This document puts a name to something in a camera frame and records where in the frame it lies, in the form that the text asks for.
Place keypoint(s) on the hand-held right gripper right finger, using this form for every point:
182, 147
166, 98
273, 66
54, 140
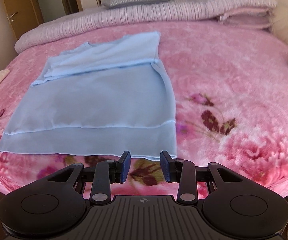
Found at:
166, 166

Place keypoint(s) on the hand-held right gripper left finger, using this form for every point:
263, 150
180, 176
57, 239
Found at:
125, 166

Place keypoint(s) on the light blue shirt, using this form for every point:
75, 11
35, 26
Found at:
96, 100

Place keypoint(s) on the pink floral blanket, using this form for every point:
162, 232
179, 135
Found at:
234, 80

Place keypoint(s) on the striped lilac quilt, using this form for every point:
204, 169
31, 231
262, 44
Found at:
134, 15

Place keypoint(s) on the pink pillow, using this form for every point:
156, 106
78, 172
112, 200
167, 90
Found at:
246, 13
249, 24

